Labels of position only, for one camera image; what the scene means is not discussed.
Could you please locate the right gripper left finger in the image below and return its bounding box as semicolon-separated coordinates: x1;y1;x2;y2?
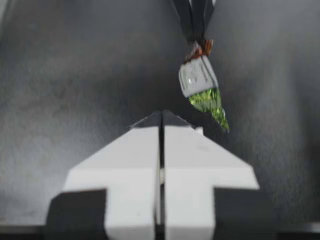
42;110;162;240

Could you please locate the candy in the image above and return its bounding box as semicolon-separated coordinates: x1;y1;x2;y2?
178;39;230;134

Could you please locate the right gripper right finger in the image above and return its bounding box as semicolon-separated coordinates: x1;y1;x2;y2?
161;109;275;240

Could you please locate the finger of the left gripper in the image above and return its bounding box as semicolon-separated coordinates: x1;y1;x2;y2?
171;0;199;44
191;0;217;42

